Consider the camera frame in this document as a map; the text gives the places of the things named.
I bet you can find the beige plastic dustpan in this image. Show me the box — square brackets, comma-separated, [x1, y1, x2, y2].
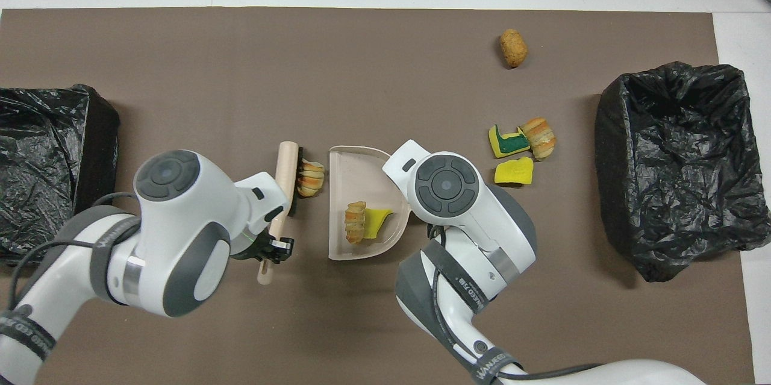
[328, 145, 413, 261]

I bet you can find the brown bread roll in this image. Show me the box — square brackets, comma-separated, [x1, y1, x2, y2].
[499, 28, 528, 69]

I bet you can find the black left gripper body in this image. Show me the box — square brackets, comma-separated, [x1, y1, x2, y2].
[231, 234, 296, 265]

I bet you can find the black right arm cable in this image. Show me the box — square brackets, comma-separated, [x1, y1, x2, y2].
[429, 225, 603, 385]

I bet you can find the bread piece with pale side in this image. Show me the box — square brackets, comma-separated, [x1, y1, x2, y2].
[343, 201, 367, 245]

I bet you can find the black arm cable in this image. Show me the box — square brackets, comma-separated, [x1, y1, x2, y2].
[429, 225, 603, 385]
[6, 191, 145, 313]

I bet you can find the small yellow green sponge piece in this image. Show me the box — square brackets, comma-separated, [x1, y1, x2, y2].
[363, 208, 393, 240]

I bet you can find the bin with black bag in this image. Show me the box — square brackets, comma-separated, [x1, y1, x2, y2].
[595, 61, 771, 283]
[0, 84, 121, 269]

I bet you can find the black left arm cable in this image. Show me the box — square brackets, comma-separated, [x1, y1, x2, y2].
[6, 191, 145, 313]

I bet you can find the brown table mat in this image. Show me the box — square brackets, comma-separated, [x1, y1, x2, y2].
[0, 7, 757, 385]

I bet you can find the beige hand brush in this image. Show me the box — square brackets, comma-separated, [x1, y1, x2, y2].
[257, 141, 305, 287]

